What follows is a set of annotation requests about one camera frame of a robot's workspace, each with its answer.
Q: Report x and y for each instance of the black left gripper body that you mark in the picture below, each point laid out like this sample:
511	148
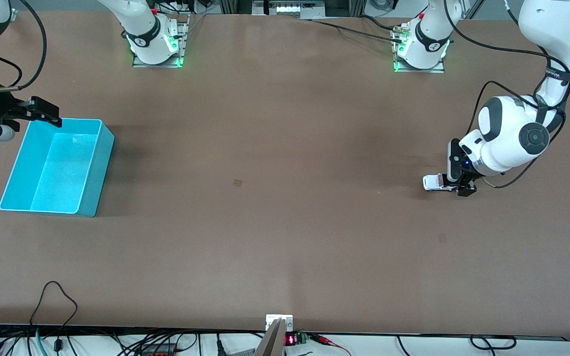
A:
464	181

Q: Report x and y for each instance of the white toy jeep black roof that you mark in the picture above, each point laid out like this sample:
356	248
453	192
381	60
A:
432	183

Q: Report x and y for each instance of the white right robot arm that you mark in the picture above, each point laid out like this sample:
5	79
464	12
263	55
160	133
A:
141	24

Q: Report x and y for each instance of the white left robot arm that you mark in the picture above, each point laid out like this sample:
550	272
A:
433	29

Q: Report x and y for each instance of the turquoise plastic bin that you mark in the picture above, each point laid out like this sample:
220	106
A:
67	168

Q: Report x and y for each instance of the red digit display module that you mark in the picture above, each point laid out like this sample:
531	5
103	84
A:
291	340

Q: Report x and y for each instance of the lit equipment rack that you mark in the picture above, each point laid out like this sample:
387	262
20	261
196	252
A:
290	9

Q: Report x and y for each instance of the orange connector block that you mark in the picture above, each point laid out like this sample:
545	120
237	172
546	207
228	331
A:
159	351

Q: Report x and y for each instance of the small metal corner bracket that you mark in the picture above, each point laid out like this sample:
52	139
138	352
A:
14	15

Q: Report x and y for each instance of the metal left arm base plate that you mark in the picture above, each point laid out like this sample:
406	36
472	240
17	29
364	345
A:
416	70

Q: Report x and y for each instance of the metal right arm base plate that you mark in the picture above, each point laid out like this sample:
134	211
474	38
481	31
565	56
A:
183	39

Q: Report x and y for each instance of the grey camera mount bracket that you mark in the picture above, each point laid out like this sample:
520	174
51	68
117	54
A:
275	341

